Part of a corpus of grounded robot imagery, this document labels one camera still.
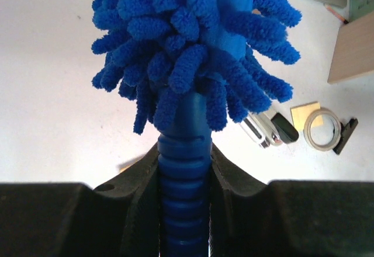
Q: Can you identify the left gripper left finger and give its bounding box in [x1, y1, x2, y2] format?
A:
[1, 147, 159, 256]

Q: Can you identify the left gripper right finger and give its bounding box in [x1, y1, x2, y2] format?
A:
[210, 148, 373, 256]

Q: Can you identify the blue microfiber duster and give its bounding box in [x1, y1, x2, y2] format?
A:
[91, 0, 302, 256]

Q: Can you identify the light wooden bookshelf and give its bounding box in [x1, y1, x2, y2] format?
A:
[315, 0, 373, 84]

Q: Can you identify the yellow calculator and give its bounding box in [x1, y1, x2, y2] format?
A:
[118, 159, 138, 173]

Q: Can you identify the beige black stapler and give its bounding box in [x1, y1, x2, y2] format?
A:
[240, 107, 299, 148]

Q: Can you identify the masking tape roll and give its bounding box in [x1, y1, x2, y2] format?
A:
[303, 107, 342, 152]

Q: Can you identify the yellow sticky note pad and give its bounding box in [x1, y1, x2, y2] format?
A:
[290, 102, 321, 131]

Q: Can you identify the black binder clip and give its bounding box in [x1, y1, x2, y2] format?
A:
[333, 118, 359, 155]

